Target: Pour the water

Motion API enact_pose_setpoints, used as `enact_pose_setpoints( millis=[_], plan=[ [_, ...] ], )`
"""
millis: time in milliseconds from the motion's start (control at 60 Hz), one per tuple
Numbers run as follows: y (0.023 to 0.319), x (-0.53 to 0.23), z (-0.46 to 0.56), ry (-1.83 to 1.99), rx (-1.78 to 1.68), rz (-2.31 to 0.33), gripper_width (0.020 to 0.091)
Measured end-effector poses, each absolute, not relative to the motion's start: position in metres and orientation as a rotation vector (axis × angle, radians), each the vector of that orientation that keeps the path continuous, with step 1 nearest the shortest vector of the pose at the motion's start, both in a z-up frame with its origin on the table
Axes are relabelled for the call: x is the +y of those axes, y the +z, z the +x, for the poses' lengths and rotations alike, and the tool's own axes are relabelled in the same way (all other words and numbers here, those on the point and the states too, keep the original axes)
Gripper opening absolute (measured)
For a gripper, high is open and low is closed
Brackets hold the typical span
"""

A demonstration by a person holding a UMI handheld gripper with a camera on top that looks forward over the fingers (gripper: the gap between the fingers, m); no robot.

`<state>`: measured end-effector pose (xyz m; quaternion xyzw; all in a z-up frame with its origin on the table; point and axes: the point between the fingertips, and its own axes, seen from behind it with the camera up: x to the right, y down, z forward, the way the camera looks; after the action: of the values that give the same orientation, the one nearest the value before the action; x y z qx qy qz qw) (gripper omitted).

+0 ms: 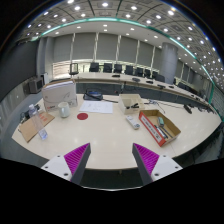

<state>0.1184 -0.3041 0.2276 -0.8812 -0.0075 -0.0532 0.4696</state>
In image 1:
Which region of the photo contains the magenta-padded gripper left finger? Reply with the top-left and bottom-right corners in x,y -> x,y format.
41,142 -> 92,186

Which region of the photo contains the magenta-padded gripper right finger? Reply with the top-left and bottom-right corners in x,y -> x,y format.
131,142 -> 184,186

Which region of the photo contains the clear plastic water bottle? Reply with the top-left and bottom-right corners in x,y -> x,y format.
27,103 -> 49,140

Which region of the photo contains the open red-sided cardboard box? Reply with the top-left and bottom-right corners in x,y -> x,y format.
138,109 -> 182,148

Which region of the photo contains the white remote control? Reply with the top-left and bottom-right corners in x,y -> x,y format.
125,114 -> 141,131

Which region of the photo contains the flat round red coaster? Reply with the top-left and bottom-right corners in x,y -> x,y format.
76,112 -> 89,121

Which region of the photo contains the white ceramic mug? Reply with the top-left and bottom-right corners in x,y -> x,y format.
57,101 -> 72,119

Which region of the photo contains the white printed paper sheet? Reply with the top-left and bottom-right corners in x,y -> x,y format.
78,100 -> 114,115

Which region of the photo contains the brown paper envelope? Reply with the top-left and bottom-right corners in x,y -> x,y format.
18,110 -> 56,144

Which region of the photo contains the small open white box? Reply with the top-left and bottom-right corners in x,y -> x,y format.
117,93 -> 146,115

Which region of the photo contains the black pouch bag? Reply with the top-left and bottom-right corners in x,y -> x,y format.
82,88 -> 104,102

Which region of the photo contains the large white cardboard box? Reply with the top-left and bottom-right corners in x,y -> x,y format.
41,79 -> 79,112

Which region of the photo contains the black power adapter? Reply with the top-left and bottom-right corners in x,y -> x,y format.
19,107 -> 41,123

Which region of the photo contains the grey boxy monitor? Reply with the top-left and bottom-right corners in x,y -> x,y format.
27,76 -> 44,94

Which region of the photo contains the long curved conference desk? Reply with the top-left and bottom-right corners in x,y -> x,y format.
71,71 -> 218,114

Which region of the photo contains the light-backed office chair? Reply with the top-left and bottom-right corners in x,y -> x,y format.
68,62 -> 80,76

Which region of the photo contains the row of black office chairs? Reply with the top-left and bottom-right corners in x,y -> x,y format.
88,61 -> 208,98

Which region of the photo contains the group of ceiling lights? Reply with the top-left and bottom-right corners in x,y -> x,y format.
26,0 -> 224,81

